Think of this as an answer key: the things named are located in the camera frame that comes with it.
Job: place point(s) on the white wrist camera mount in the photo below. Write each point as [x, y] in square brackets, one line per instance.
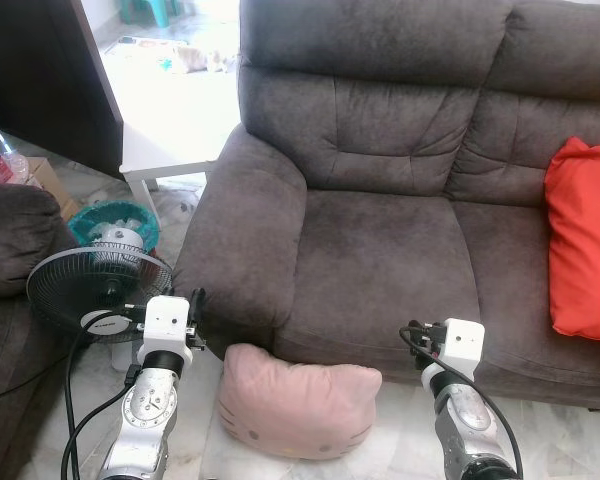
[166, 322]
[462, 345]

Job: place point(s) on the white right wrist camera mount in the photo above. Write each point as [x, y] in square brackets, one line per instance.
[462, 345]

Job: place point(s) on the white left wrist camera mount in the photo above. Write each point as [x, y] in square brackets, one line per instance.
[166, 322]

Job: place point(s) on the pink cat-face pillow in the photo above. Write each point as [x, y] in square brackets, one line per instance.
[295, 405]

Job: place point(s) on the black electric fan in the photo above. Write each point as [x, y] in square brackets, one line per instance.
[75, 285]

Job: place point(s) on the white side table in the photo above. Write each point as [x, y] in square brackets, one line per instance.
[175, 150]

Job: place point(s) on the brown two-seat fabric sofa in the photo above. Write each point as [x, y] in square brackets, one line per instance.
[380, 250]

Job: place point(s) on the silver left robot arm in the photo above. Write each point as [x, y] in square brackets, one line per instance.
[145, 420]

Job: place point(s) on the small beige toy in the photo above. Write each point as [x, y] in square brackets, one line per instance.
[195, 58]

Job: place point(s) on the teal plastic stool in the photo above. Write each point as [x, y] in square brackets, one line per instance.
[150, 10]

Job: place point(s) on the red pillow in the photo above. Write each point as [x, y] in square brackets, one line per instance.
[587, 240]

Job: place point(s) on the teal plastic basket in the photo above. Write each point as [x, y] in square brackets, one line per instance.
[85, 222]

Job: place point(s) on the cardboard box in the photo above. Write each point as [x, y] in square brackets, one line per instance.
[50, 185]

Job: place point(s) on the dark wooden door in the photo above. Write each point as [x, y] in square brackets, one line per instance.
[40, 80]

